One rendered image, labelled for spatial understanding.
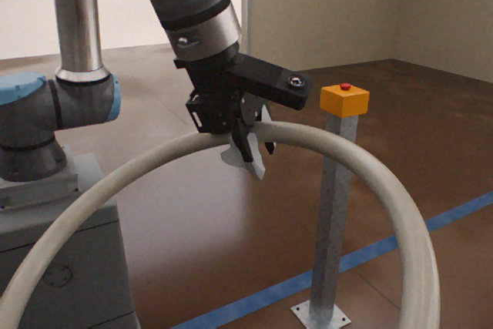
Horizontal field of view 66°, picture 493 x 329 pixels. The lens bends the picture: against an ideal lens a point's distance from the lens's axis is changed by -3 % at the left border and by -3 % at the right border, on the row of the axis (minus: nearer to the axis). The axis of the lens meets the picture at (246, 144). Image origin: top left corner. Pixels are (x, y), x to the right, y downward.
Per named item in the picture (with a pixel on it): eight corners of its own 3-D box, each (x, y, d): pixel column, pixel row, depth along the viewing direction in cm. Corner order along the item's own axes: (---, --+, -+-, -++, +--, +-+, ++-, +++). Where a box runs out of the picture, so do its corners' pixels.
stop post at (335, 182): (351, 323, 175) (387, 91, 131) (315, 340, 167) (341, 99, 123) (323, 294, 191) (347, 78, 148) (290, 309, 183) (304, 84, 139)
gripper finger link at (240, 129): (251, 150, 58) (237, 96, 55) (262, 150, 57) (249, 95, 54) (238, 167, 55) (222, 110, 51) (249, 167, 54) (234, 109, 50)
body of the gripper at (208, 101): (219, 106, 62) (190, 38, 55) (269, 103, 58) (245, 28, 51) (199, 138, 57) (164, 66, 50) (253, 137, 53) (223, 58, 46)
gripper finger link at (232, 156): (233, 178, 62) (219, 125, 58) (268, 179, 59) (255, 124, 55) (225, 189, 60) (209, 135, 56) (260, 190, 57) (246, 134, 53)
